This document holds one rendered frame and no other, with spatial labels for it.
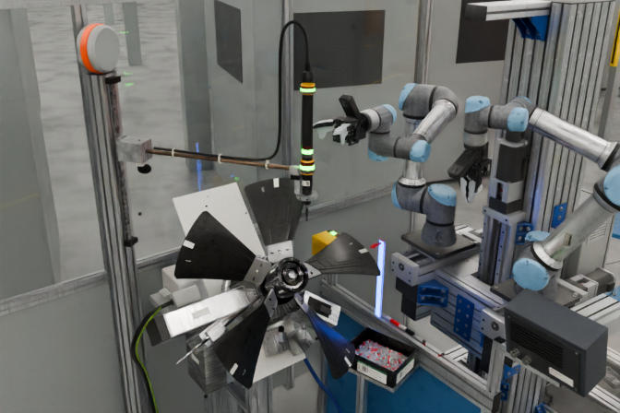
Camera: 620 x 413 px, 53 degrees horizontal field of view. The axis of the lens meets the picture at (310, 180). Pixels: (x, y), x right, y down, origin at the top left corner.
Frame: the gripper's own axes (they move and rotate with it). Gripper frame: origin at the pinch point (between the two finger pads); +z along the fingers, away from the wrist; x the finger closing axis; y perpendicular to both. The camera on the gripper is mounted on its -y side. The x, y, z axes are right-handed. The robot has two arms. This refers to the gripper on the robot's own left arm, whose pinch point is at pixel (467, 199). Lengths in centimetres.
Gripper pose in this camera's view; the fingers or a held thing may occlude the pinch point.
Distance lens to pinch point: 218.7
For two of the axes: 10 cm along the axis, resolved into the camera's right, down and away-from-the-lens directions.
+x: -6.3, -2.8, 7.2
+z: 0.5, 9.1, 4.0
